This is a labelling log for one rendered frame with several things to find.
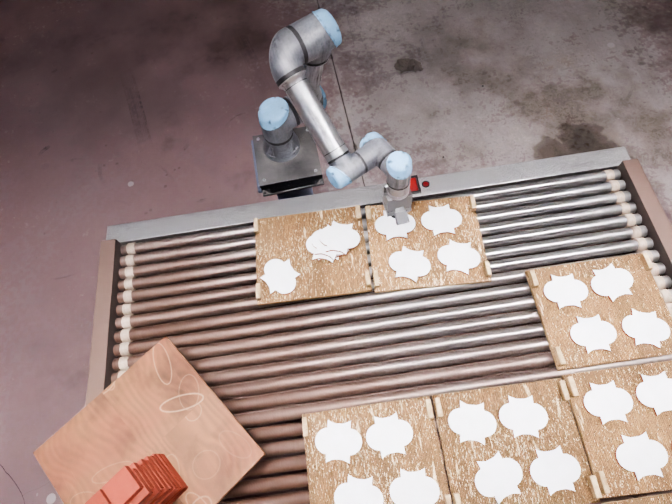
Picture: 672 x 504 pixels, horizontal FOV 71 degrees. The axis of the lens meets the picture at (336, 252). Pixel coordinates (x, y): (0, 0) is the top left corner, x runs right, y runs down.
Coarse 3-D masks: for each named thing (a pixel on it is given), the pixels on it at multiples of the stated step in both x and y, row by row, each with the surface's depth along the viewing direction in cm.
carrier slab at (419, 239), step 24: (384, 240) 175; (408, 240) 174; (432, 240) 174; (456, 240) 173; (480, 240) 172; (384, 264) 171; (432, 264) 170; (480, 264) 168; (384, 288) 167; (408, 288) 167
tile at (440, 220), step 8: (432, 208) 178; (440, 208) 178; (448, 208) 178; (424, 216) 177; (432, 216) 177; (440, 216) 176; (448, 216) 176; (456, 216) 176; (424, 224) 176; (432, 224) 175; (440, 224) 175; (448, 224) 175; (456, 224) 175; (440, 232) 174; (448, 232) 174
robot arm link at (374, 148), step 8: (368, 136) 148; (376, 136) 148; (360, 144) 150; (368, 144) 147; (376, 144) 146; (384, 144) 146; (360, 152) 145; (368, 152) 145; (376, 152) 146; (384, 152) 145; (392, 152) 145; (368, 160) 145; (376, 160) 146; (368, 168) 146
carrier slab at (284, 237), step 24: (288, 216) 183; (312, 216) 182; (336, 216) 181; (264, 240) 179; (288, 240) 178; (360, 240) 176; (264, 264) 175; (312, 264) 173; (336, 264) 173; (360, 264) 172; (264, 288) 171; (312, 288) 169; (336, 288) 169; (360, 288) 168
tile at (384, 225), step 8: (384, 216) 178; (408, 216) 178; (376, 224) 177; (384, 224) 177; (392, 224) 177; (400, 224) 176; (408, 224) 176; (384, 232) 175; (392, 232) 175; (400, 232) 175; (408, 232) 175
